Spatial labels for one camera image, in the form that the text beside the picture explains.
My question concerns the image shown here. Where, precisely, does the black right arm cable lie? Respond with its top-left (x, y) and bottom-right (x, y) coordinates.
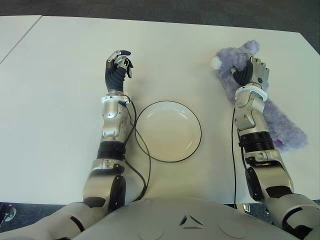
top-left (231, 107), bottom-right (249, 210)

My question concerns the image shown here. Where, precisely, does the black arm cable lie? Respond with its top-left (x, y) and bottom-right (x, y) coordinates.
top-left (231, 107), bottom-right (249, 210)
top-left (109, 98), bottom-right (152, 204)

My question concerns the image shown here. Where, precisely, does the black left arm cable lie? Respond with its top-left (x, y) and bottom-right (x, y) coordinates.
top-left (109, 98), bottom-right (152, 204)

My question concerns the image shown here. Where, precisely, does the chrome table foot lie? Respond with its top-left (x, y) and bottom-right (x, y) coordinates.
top-left (237, 202), bottom-right (251, 214)

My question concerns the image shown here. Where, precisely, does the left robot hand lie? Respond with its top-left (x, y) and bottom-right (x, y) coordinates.
top-left (104, 49), bottom-right (134, 96)

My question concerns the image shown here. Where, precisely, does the white plate with black rim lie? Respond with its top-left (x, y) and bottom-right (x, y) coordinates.
top-left (134, 100), bottom-right (203, 164)

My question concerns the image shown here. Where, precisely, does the metal caster foot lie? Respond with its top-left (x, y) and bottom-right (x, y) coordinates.
top-left (0, 203), bottom-right (17, 223)

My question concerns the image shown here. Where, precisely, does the purple plush doll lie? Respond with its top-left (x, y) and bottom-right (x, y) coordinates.
top-left (209, 39), bottom-right (309, 152)

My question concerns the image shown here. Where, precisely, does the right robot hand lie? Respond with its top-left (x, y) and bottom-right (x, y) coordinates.
top-left (229, 52), bottom-right (271, 90)

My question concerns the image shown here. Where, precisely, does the grey robot torso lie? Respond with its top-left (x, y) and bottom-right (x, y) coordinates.
top-left (82, 197), bottom-right (298, 240)

